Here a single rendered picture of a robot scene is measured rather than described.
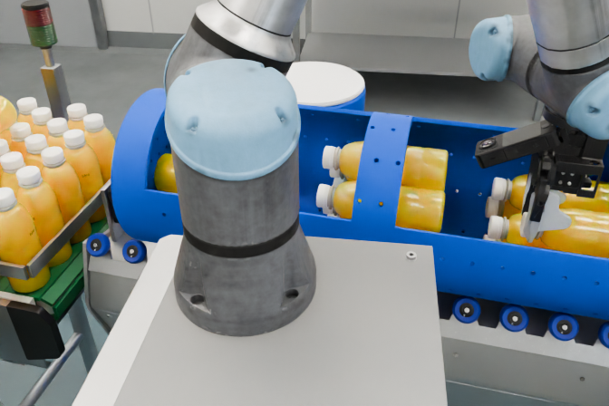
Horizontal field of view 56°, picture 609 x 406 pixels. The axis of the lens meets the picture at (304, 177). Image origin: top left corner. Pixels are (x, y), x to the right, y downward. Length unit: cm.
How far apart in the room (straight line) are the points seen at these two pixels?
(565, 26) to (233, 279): 38
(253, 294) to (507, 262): 44
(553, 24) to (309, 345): 37
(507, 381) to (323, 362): 56
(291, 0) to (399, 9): 380
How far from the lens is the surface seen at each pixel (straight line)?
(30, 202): 115
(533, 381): 108
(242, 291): 55
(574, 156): 88
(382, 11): 439
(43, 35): 156
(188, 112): 48
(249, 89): 51
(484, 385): 108
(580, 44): 60
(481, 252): 87
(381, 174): 86
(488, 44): 72
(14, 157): 121
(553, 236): 94
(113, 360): 69
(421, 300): 62
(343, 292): 62
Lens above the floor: 166
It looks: 33 degrees down
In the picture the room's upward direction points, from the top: straight up
